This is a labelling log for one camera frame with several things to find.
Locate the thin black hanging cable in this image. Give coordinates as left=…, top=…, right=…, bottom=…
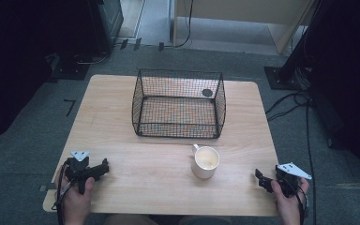
left=163, top=0, right=195, bottom=50

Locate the person's right hand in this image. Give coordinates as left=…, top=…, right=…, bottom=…
left=269, top=177, right=311, bottom=225

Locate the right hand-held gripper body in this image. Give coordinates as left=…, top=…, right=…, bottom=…
left=274, top=161, right=313, bottom=199

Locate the grey tape piece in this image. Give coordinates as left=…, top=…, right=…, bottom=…
left=38, top=183, right=58, bottom=193

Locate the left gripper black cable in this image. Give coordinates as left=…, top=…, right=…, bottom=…
left=51, top=158, right=76, bottom=225

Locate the light wooden furniture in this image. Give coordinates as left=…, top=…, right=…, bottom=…
left=172, top=0, right=317, bottom=55

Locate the black wire mesh basket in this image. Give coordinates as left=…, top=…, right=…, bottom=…
left=131, top=67, right=227, bottom=140

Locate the dark curtain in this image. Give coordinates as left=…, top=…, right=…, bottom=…
left=303, top=0, right=360, bottom=188
left=0, top=0, right=98, bottom=148

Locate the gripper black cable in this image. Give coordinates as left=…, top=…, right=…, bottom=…
left=51, top=158, right=76, bottom=225
left=293, top=177, right=309, bottom=219

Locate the white cup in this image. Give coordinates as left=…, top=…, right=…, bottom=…
left=190, top=143, right=221, bottom=180

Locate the black floor cable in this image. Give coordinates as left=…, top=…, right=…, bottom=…
left=264, top=89, right=318, bottom=225

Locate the black flat floor plate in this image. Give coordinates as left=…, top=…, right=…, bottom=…
left=50, top=53, right=91, bottom=82

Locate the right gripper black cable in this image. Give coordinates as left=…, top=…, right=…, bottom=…
left=293, top=177, right=309, bottom=219

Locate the black cabinet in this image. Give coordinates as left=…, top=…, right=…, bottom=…
left=86, top=0, right=125, bottom=54

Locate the person's left hand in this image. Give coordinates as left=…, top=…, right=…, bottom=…
left=55, top=168, right=96, bottom=225

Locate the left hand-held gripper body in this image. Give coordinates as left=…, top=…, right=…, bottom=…
left=63, top=150, right=91, bottom=195

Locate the black stand base plate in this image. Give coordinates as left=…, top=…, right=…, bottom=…
left=263, top=65, right=311, bottom=92

